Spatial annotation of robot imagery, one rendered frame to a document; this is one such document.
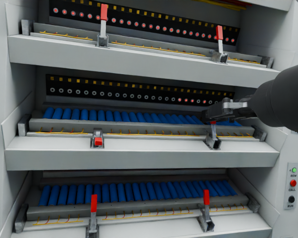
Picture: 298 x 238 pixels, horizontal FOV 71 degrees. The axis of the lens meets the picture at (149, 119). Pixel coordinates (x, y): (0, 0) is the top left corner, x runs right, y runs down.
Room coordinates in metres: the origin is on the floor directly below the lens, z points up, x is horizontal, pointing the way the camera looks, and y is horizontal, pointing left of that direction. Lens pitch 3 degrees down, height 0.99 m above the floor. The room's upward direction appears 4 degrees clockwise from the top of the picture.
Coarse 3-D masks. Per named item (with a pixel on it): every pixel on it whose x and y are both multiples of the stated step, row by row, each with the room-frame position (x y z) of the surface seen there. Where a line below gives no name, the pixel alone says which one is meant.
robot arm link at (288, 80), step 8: (280, 72) 0.30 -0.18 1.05; (288, 72) 0.28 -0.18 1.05; (296, 72) 0.26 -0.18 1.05; (280, 80) 0.28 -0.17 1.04; (288, 80) 0.27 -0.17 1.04; (296, 80) 0.26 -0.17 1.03; (272, 88) 0.29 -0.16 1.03; (280, 88) 0.27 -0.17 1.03; (288, 88) 0.26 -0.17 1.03; (296, 88) 0.25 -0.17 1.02; (272, 96) 0.28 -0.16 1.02; (280, 96) 0.27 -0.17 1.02; (288, 96) 0.26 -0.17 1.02; (296, 96) 0.25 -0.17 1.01; (272, 104) 0.28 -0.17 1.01; (280, 104) 0.27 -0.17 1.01; (288, 104) 0.26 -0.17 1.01; (296, 104) 0.25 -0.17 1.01; (280, 112) 0.28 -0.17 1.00; (288, 112) 0.27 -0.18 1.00; (296, 112) 0.26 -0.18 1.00; (280, 120) 0.28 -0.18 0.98; (288, 120) 0.27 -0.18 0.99; (296, 120) 0.26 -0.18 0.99; (288, 128) 0.29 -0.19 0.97; (296, 128) 0.28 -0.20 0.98
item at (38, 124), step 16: (32, 128) 0.43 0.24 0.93; (48, 128) 0.44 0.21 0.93; (64, 128) 0.45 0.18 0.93; (80, 128) 0.46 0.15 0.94; (112, 128) 0.48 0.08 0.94; (128, 128) 0.49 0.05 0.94; (144, 128) 0.50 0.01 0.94; (160, 128) 0.51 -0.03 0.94; (176, 128) 0.52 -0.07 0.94; (192, 128) 0.53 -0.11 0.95; (208, 128) 0.54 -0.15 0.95; (224, 128) 0.55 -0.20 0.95; (240, 128) 0.57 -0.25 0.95
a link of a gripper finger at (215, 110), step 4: (224, 100) 0.36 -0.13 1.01; (228, 100) 0.36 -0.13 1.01; (216, 104) 0.40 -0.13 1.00; (220, 104) 0.39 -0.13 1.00; (208, 108) 0.45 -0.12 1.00; (212, 108) 0.42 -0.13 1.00; (216, 108) 0.40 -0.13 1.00; (220, 108) 0.38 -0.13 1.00; (224, 108) 0.36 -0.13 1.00; (228, 108) 0.35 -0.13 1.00; (212, 112) 0.42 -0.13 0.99; (216, 112) 0.40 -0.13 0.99; (220, 112) 0.38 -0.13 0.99; (224, 112) 0.36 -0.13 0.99; (228, 112) 0.36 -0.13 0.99; (208, 116) 0.44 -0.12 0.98; (212, 116) 0.42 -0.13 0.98; (216, 116) 0.42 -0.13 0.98
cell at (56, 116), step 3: (57, 108) 0.52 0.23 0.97; (60, 108) 0.52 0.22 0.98; (57, 111) 0.50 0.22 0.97; (60, 111) 0.51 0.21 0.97; (54, 114) 0.49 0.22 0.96; (57, 114) 0.49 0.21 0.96; (60, 114) 0.50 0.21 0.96; (54, 117) 0.47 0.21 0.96; (57, 117) 0.47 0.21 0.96; (60, 117) 0.49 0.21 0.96
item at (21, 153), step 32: (32, 96) 0.52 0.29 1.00; (64, 96) 0.55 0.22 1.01; (256, 128) 0.58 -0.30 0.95; (32, 160) 0.38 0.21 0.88; (64, 160) 0.40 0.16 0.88; (96, 160) 0.41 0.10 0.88; (128, 160) 0.43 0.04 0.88; (160, 160) 0.45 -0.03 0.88; (192, 160) 0.47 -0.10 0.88; (224, 160) 0.49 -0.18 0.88; (256, 160) 0.52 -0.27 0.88
